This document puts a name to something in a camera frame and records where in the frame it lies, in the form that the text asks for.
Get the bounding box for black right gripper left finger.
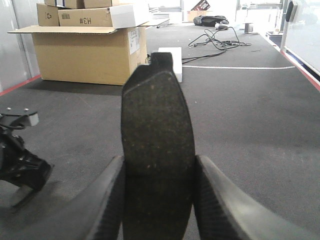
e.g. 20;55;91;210
2;156;125;240

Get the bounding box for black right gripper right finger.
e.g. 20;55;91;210
193;155;319;240

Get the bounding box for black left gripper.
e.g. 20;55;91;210
0;107;52;208

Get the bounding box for black conveyor belt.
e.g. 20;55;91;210
0;24;320;240

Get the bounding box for small cardboard box left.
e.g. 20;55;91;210
36;3;60;27

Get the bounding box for black bag on belt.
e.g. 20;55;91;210
193;15;229;27

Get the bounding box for small cardboard box H3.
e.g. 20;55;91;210
58;2;151;29

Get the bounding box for tangled black cables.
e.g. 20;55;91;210
181;26;252;62

